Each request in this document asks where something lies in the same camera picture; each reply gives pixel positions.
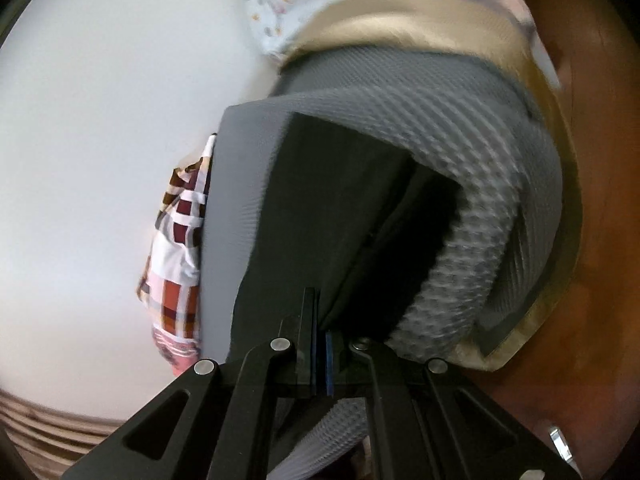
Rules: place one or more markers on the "grey textured blanket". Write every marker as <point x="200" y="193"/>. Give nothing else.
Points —
<point x="450" y="125"/>

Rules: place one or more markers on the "brown wooden bed frame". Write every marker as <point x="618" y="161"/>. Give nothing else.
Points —
<point x="600" y="160"/>

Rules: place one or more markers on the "red white plaid cloth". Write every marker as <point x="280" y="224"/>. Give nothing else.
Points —
<point x="175" y="260"/>

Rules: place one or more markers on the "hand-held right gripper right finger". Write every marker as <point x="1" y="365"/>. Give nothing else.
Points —
<point x="330" y="360"/>

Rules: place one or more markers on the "black pants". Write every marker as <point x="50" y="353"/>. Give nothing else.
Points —
<point x="310" y="210"/>

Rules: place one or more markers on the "small silver metal piece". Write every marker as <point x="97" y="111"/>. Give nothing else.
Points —
<point x="560" y="442"/>

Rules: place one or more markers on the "white floral quilt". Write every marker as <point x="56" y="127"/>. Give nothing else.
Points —
<point x="280" y="5"/>

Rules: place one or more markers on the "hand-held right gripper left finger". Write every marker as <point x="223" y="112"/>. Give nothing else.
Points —
<point x="313" y="355"/>

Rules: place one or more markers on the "beige bed sheet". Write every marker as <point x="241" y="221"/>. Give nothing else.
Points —
<point x="400" y="20"/>

